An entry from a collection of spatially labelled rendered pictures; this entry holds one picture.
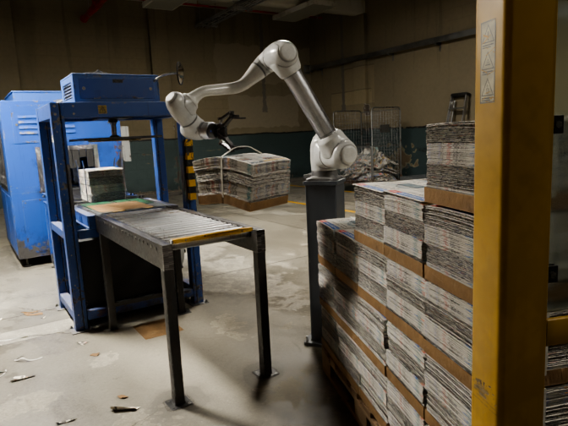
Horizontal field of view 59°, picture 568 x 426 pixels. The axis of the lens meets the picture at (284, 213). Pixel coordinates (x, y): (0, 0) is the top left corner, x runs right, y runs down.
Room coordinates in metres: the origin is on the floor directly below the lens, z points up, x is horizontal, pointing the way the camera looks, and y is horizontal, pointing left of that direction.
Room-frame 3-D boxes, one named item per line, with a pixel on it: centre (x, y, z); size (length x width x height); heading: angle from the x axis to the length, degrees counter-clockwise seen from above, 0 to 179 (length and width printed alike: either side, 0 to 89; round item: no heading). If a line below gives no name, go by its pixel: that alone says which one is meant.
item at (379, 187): (1.92, -0.49, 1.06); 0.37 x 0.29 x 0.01; 103
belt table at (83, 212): (3.83, 1.25, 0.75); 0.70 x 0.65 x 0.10; 33
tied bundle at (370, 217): (1.92, -0.50, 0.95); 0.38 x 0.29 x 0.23; 103
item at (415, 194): (1.64, -0.56, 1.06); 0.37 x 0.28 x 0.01; 102
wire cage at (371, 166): (10.54, -1.78, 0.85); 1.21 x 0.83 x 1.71; 33
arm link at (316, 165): (2.96, -0.26, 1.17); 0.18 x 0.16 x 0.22; 21
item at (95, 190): (4.31, 1.55, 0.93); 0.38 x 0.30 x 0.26; 33
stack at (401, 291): (2.05, -0.47, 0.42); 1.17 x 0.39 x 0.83; 12
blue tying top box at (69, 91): (3.83, 1.24, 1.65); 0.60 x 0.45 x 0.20; 123
